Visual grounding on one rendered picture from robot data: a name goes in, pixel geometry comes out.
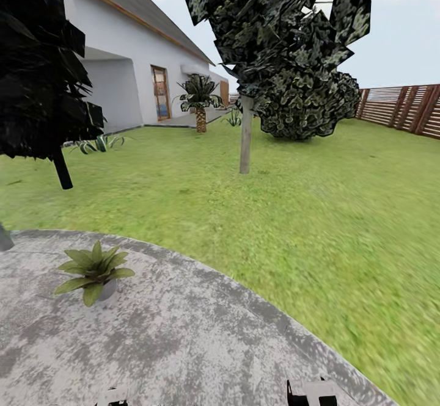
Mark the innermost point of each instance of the bush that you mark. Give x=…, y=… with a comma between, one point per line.
x=308, y=108
x=199, y=96
x=352, y=96
x=99, y=144

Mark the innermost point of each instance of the pot plant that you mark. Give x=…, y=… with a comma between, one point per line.
x=100, y=269

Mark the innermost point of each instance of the door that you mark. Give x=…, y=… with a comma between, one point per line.
x=159, y=87

